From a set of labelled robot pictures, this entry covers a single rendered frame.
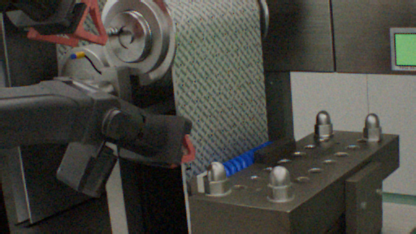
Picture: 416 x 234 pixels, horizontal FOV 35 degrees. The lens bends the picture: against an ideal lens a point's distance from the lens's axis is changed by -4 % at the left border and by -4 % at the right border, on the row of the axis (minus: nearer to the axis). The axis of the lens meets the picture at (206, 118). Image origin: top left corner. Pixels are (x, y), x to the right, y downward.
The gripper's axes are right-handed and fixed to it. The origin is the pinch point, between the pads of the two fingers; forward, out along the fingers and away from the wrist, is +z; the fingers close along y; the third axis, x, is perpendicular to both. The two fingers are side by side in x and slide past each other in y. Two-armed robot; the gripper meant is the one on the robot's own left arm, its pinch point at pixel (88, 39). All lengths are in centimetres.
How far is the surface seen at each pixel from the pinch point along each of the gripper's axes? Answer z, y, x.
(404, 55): 34, 33, 18
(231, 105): 23.7, 10.2, 2.2
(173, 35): 4.8, 11.2, 3.2
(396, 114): 255, -58, 118
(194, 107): 15.2, 10.2, -2.7
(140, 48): 4.2, 6.5, 0.8
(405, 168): 274, -54, 95
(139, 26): 2.1, 6.8, 3.2
